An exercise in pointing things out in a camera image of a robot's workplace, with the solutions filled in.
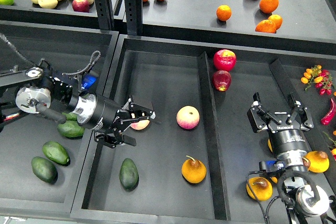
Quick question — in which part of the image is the dark green avocado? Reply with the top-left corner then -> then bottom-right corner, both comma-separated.
119,158 -> 139,190

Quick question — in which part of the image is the orange yellow pear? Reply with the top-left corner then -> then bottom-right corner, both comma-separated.
181,155 -> 207,184

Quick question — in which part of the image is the pink apple left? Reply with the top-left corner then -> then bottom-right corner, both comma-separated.
130,120 -> 150,131

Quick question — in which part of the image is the yellow pear bottom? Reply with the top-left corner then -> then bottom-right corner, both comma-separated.
246,177 -> 273,201

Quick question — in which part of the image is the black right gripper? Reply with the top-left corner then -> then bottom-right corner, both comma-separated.
247,92 -> 313,160

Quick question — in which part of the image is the orange on shelf middle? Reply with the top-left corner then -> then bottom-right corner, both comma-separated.
216,5 -> 232,22

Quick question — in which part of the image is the black left tray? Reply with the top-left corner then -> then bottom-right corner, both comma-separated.
1,21 -> 119,218

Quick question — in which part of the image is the yellow pear right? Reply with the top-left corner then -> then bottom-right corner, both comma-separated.
305,151 -> 330,173

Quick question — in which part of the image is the cherry tomato bunch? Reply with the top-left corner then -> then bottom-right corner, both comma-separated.
300,65 -> 334,95

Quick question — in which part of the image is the black shelf post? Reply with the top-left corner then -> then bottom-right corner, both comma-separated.
124,0 -> 143,36

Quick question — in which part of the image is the pink apple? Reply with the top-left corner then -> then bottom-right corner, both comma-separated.
130,120 -> 150,131
176,105 -> 200,130

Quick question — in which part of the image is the black middle tray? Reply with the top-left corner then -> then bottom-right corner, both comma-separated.
71,35 -> 335,223

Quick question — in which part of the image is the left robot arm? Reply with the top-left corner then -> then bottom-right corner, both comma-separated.
1,34 -> 155,148

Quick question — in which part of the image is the red chili pepper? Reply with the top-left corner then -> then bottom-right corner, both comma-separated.
320,98 -> 335,125

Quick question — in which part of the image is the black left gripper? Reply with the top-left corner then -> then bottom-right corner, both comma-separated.
76,94 -> 155,148

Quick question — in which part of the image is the large orange on shelf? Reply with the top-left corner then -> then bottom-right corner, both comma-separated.
259,0 -> 279,14

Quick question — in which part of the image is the bright red apple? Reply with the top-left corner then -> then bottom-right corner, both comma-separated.
213,49 -> 236,72

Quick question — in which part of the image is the dark red shelf apple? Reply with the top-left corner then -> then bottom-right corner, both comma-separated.
72,0 -> 90,13

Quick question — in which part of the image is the yellow pear hidden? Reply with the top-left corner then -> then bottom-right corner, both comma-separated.
267,139 -> 273,153

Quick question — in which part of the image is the orange front right shelf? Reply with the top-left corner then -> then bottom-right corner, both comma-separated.
255,19 -> 277,33

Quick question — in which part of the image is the pink apple right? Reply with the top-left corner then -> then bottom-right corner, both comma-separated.
176,105 -> 200,130

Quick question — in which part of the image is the small orange right shelf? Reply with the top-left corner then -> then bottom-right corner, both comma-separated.
268,14 -> 283,30

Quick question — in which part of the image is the black tray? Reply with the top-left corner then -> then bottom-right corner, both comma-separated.
1,21 -> 119,218
71,35 -> 335,223

